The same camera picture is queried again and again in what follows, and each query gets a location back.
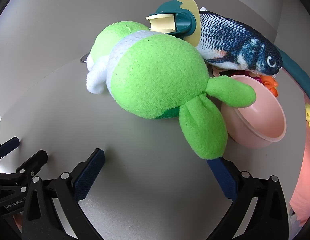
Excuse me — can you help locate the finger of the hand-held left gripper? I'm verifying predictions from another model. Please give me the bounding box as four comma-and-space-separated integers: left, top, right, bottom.
0, 137, 20, 167
10, 149, 48, 182

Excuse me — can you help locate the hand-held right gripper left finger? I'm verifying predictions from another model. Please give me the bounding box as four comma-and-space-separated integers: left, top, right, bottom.
22, 148, 105, 240

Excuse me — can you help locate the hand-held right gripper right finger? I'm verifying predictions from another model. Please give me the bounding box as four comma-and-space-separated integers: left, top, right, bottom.
207, 156, 289, 240

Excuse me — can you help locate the pink plastic bowl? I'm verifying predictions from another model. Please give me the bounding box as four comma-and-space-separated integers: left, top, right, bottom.
220, 74, 287, 148

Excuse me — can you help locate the pink blanket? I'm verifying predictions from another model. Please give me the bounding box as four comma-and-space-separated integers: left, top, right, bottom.
289, 127, 310, 228

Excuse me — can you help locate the orange plastic toy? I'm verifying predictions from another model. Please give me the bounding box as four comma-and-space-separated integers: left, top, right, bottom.
259, 75, 279, 97

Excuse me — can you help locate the green and white plush toy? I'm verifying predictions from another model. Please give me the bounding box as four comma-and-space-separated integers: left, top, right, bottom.
85, 21, 257, 160

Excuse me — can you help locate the teal pillow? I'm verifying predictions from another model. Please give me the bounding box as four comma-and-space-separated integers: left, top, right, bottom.
276, 45, 310, 100

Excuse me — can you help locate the blue fish plush toy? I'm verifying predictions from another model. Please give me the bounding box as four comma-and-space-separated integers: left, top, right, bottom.
196, 7, 283, 76

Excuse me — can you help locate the teal and cream plastic toy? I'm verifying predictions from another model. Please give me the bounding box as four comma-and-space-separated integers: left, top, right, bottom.
146, 0, 201, 47

